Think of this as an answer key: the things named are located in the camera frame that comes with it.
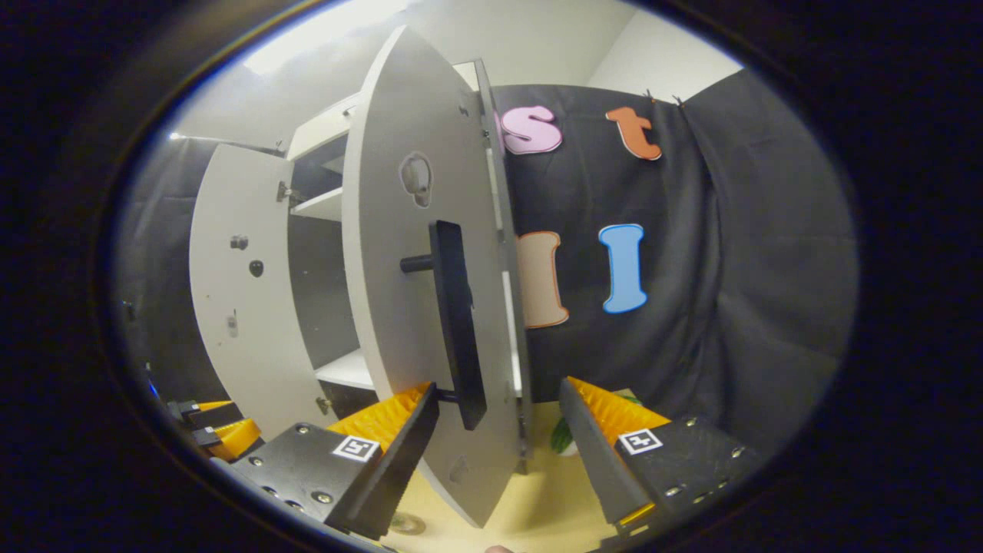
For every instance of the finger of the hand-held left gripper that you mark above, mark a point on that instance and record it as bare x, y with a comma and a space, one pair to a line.
207, 411
230, 439

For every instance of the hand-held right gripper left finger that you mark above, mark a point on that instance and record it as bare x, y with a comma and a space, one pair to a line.
399, 461

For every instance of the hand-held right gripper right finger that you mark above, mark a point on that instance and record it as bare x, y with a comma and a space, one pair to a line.
595, 461

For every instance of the round brown coaster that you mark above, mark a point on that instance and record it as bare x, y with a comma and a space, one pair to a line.
407, 524

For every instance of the white cabinet door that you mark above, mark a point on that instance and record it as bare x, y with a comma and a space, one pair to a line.
253, 346
384, 269

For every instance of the white cabinet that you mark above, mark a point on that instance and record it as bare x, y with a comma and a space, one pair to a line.
315, 284

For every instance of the metal door hinge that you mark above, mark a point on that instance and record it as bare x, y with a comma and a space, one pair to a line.
286, 192
325, 405

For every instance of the black backdrop cloth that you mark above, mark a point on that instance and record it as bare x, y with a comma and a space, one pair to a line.
729, 307
153, 269

